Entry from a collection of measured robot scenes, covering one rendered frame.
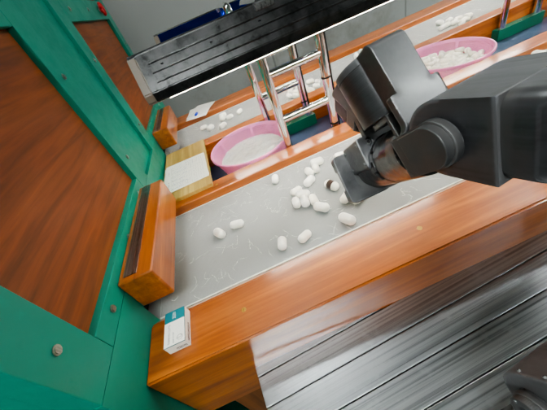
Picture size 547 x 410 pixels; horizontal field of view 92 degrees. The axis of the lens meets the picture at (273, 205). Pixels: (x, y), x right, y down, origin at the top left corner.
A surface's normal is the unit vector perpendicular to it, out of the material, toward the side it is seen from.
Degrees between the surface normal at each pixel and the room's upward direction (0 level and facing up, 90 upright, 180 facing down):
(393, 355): 0
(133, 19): 90
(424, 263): 90
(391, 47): 50
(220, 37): 58
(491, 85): 14
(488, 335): 0
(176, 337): 0
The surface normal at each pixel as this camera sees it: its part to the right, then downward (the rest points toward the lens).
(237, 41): 0.07, 0.10
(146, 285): 0.28, 0.56
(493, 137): -0.86, 0.49
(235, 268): -0.31, -0.72
